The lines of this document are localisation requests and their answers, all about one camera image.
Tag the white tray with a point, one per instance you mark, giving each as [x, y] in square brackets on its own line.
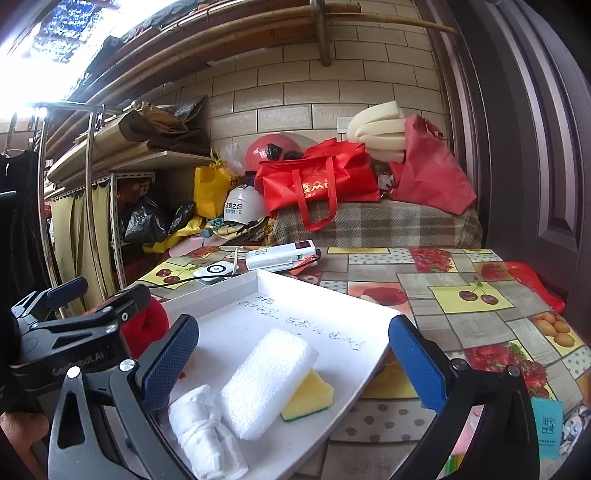
[300, 300]

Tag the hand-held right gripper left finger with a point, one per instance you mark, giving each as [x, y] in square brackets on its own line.
[171, 360]

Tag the wooden boards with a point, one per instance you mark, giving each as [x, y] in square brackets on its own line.
[138, 159]

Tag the red plush toy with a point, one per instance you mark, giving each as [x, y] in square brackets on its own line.
[145, 325]

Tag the metal wall bracket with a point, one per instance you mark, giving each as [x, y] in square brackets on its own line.
[321, 27]

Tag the olive curtain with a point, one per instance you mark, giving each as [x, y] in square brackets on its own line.
[69, 230]

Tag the white helmet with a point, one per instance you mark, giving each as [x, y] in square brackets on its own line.
[242, 205]

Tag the brown wooden door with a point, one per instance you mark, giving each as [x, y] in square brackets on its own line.
[531, 138]

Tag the bundle of bamboo poles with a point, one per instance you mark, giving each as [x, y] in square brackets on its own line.
[184, 69]

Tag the white towel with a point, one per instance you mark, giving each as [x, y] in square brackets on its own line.
[203, 429]

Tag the white wall socket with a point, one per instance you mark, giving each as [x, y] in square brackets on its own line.
[344, 123]

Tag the white rectangular device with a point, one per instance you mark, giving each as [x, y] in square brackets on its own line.
[281, 256]

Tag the black plastic bag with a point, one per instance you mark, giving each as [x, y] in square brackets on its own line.
[143, 217]
[182, 214]

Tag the chrome clothes rail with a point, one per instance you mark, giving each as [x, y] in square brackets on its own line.
[91, 184]

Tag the red helmet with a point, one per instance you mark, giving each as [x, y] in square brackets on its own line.
[272, 152]

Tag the plaid cloth cover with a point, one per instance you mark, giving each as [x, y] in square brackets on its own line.
[378, 221]

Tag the teal card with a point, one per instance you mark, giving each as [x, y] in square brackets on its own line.
[547, 427]

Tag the red nonwoven bag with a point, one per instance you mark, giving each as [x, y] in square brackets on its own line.
[429, 166]

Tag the black hanging garment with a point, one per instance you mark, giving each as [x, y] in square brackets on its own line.
[18, 207]

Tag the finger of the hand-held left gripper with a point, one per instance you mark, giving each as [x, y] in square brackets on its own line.
[101, 316]
[55, 295]

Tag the fruit print tablecloth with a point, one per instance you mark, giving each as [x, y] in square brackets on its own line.
[485, 323]

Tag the red tote bag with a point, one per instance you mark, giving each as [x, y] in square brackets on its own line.
[318, 180]

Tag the white foam block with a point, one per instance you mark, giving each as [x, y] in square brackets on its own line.
[268, 383]

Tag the cream foam roll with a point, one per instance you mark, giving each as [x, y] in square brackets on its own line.
[376, 127]

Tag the red plastic bag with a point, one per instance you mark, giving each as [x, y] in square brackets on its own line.
[533, 281]

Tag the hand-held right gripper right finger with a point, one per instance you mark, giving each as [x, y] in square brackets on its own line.
[415, 364]

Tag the yellow bag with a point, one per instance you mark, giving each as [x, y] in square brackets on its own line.
[212, 189]

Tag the person's left hand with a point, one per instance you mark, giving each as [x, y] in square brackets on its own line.
[21, 431]

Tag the yellow cloth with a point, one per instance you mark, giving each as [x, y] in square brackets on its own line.
[184, 235]

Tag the brown paper bags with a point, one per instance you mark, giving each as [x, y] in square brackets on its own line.
[161, 120]

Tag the yellow sponge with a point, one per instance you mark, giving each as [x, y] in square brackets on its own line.
[309, 397]

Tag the white metal rack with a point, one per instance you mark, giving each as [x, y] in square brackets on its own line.
[115, 207]

